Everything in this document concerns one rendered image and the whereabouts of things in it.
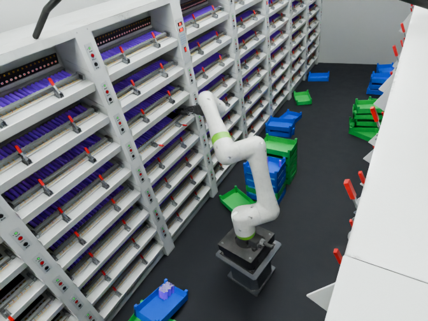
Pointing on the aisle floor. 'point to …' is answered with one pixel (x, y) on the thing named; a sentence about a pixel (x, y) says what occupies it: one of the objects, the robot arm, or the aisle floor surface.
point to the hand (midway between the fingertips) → (179, 111)
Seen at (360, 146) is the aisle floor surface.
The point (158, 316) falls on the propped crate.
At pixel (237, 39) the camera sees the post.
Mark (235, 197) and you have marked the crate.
